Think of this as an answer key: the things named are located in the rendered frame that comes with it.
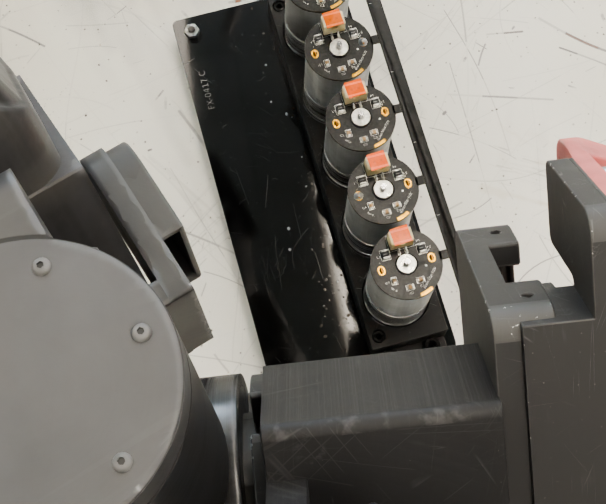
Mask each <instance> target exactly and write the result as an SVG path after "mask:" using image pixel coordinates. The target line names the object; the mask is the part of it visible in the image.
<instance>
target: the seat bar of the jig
mask: <svg viewBox="0 0 606 504"><path fill-rule="evenodd" d="M267 4H268V14H269V18H270V21H271V24H272V28H273V31H274V34H275V38H276V41H277V45H278V48H279V51H280V55H281V58H282V61H283V65H284V68H285V71H286V75H287V78H288V81H289V85H290V88H291V91H292V95H293V98H294V102H295V105H296V108H297V112H298V115H299V118H300V122H301V125H302V128H303V132H304V135H305V138H306V142H307V145H308V148H309V152H310V155H311V158H312V162H313V165H314V169H315V172H316V175H317V179H318V182H319V185H320V189H321V192H322V195H323V199H324V202H325V205H326V209H327V212H328V215H329V219H330V222H331V225H332V229H333V232H334V236H335V239H336V242H337V246H338V249H339V252H340V256H341V259H342V262H343V266H344V269H345V272H346V276H347V279H348V282H349V286H350V289H351V292H352V296H353V299H354V303H355V306H356V309H357V313H358V316H359V319H360V323H361V326H362V329H363V333H364V336H365V339H366V343H367V346H368V349H369V353H370V354H377V353H380V352H384V351H386V350H387V349H389V348H394V349H395V348H399V347H402V346H406V345H410V344H413V343H417V342H420V341H424V340H426V339H427V338H429V337H439V336H444V335H445V334H446V332H447V330H448V326H447V323H446V320H445V316H444V313H443V310H442V307H441V304H440V301H439V298H438V294H437V291H436V288H434V290H433V293H432V295H431V298H430V300H429V302H428V304H427V307H426V309H425V311H424V313H423V315H422V316H421V317H420V318H419V319H418V320H416V321H415V322H413V323H411V324H409V325H405V326H399V327H395V326H389V325H385V324H383V323H381V322H379V321H377V320H376V319H375V318H374V317H373V316H372V315H371V314H370V313H369V312H368V310H367V308H366V306H365V304H364V300H363V290H364V286H365V282H366V278H367V274H368V271H369V267H370V259H371V256H366V255H363V254H361V253H359V252H357V251H356V250H354V249H353V248H352V247H351V246H350V245H349V244H348V242H347V241H346V239H345V237H344V234H343V230H342V225H343V219H344V212H345V207H346V201H347V195H348V193H347V188H344V187H341V186H339V185H337V184H336V183H334V182H333V181H332V180H331V179H330V178H329V177H328V175H327V174H326V172H325V170H324V167H323V164H322V161H323V149H324V140H325V130H326V122H323V121H320V120H318V119H317V118H315V117H314V116H313V115H312V114H311V113H310V112H309V111H308V110H307V108H306V106H305V104H304V101H303V91H304V74H305V58H303V57H300V56H298V55H297V54H295V53H294V52H293V51H292V50H291V49H290V48H289V46H288V45H287V43H286V41H285V0H267Z"/></svg>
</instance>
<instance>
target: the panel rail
mask: <svg viewBox="0 0 606 504"><path fill-rule="evenodd" d="M366 2H367V5H368V8H369V11H370V14H371V17H372V21H373V24H374V27H375V30H376V33H377V35H373V36H371V38H372V41H373V45H374V44H378V43H380V45H381V48H382V52H383V55H384V58H385V61H386V64H387V67H388V70H389V73H390V76H391V79H392V83H393V86H394V89H395V92H396V95H397V98H398V101H399V104H396V105H392V109H395V113H396V114H398V113H401V112H402V113H403V117H404V120H405V123H406V126H407V129H408V132H409V135H410V138H411V141H412V144H413V148H414V151H415V154H416V157H417V160H418V163H419V166H420V169H421V172H422V175H421V176H417V177H414V178H417V182H418V185H423V184H425V185H426V188H427V191H428V194H429V197H430V200H431V203H432V206H433V210H434V213H435V216H436V219H437V222H438V225H439V228H440V231H441V234H442V237H443V240H444V244H445V247H446V249H445V250H441V251H440V252H439V253H440V255H441V257H442V260H443V259H447V258H449V259H450V262H451V265H452V268H453V271H454V275H455V278H456V281H457V284H458V287H459V281H458V269H457V258H456V245H455V232H456V229H455V226H454V223H453V220H452V217H451V214H450V211H449V208H448V205H447V202H446V199H445V196H444V193H443V190H442V187H441V184H440V180H439V177H438V174H437V171H436V168H435V165H434V162H433V159H432V156H431V153H430V150H429V147H428V144H427V141H426V138H425V134H424V131H423V128H422V125H421V122H420V119H419V116H418V113H417V110H416V107H415V104H414V101H413V98H412V95H411V92H410V89H409V85H408V82H407V79H406V76H405V73H404V70H403V67H402V64H401V61H400V58H399V55H398V52H397V49H396V46H395V43H394V40H393V36H392V33H391V30H390V27H389V24H388V21H387V18H386V15H385V12H384V9H383V6H382V3H381V0H366ZM371 38H370V39H371ZM393 106H394V108H393ZM441 257H440V259H441Z"/></svg>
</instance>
